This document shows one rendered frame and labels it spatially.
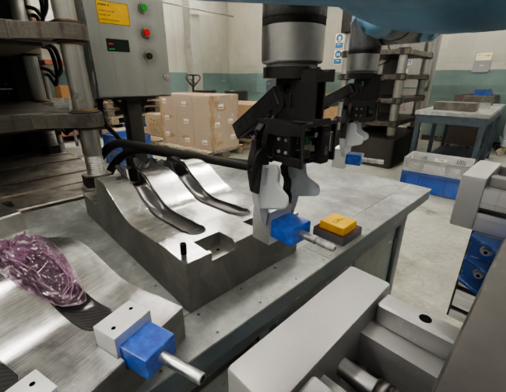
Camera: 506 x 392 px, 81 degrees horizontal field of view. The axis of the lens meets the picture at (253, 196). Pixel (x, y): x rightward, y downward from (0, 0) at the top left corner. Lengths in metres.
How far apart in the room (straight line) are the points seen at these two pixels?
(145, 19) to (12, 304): 1.09
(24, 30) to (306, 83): 0.91
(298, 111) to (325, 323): 0.25
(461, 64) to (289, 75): 6.52
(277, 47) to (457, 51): 6.55
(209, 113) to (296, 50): 4.05
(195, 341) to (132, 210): 0.30
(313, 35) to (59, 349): 0.45
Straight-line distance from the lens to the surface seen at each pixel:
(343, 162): 0.86
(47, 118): 1.13
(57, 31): 1.10
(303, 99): 0.37
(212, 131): 4.41
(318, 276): 0.61
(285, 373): 0.18
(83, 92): 1.11
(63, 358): 0.42
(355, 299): 0.23
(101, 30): 1.28
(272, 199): 0.40
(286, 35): 0.37
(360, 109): 0.83
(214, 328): 0.47
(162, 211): 0.65
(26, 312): 0.48
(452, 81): 6.86
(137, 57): 1.31
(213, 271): 0.49
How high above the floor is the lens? 1.14
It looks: 21 degrees down
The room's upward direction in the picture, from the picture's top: straight up
